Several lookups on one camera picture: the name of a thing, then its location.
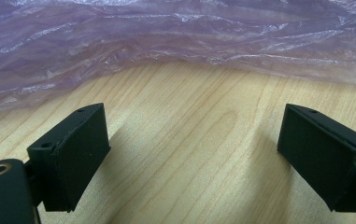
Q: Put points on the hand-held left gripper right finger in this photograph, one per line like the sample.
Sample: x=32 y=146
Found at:
x=319 y=155

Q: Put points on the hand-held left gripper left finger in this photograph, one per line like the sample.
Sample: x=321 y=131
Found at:
x=73 y=155

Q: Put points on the clear plastic bag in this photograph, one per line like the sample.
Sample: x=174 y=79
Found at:
x=166 y=34

